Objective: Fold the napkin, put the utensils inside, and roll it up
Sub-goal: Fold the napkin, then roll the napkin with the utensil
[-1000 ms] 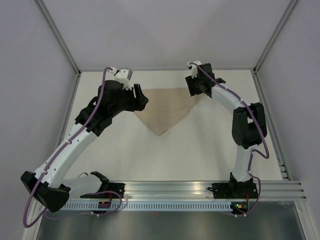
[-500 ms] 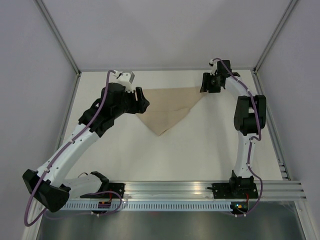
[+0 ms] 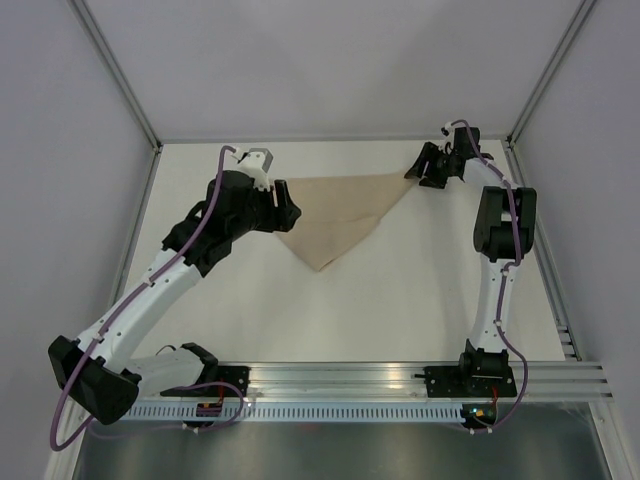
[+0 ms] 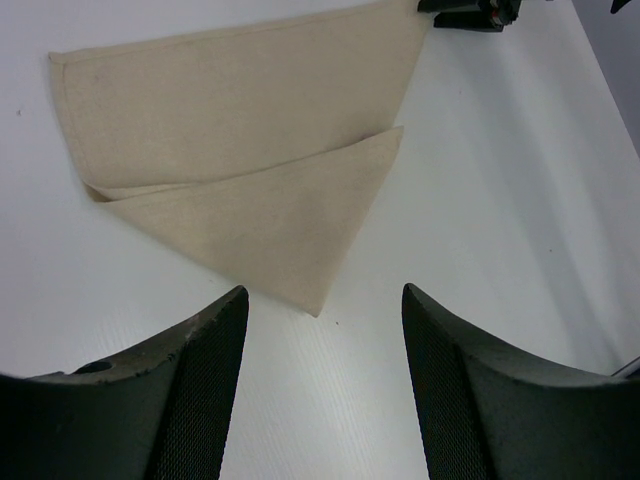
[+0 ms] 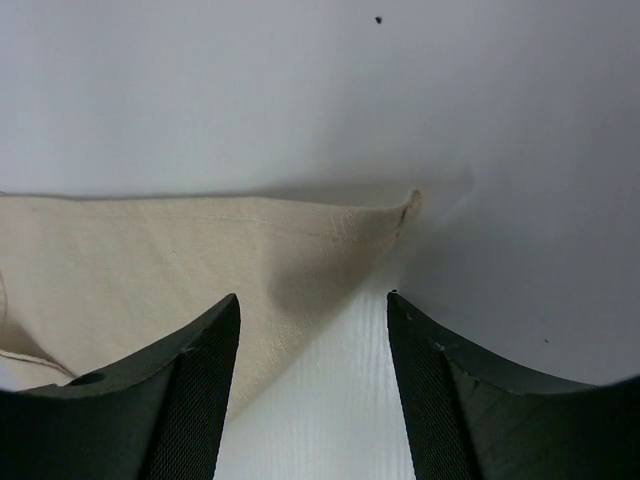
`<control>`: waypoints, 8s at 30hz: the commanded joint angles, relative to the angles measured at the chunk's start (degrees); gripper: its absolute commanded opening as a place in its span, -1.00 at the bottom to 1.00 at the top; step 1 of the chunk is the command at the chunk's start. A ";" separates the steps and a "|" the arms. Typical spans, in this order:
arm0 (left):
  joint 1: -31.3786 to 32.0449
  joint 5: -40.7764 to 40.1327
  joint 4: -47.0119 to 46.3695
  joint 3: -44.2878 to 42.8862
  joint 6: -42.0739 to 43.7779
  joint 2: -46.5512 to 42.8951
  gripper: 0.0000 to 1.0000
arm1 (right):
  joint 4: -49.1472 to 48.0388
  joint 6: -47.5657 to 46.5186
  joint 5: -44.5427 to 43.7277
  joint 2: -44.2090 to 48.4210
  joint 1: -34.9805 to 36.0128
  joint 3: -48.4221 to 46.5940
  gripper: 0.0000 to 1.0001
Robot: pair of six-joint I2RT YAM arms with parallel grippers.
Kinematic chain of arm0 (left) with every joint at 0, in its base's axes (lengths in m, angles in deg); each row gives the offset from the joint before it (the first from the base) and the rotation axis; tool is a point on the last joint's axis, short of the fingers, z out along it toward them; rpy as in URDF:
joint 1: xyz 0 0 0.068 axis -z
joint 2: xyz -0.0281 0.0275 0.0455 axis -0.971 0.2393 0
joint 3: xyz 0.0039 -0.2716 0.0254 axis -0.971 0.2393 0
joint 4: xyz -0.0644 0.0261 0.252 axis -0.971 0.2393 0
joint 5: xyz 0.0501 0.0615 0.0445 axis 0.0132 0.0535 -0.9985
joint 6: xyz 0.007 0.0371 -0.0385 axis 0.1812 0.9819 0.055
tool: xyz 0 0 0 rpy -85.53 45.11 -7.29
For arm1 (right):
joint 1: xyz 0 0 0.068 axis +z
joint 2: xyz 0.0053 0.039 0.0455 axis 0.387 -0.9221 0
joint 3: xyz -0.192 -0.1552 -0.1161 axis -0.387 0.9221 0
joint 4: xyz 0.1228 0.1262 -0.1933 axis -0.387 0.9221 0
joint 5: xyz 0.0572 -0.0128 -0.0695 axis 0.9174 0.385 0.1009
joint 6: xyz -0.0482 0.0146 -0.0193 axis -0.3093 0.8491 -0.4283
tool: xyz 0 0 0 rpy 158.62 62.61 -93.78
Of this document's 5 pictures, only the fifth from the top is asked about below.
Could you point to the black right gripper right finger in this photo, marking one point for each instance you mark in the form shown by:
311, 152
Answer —
472, 414

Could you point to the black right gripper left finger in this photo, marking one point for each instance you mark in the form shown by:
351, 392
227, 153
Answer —
158, 413

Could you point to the beige cloth napkin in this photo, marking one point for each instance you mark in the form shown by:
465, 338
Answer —
85, 283

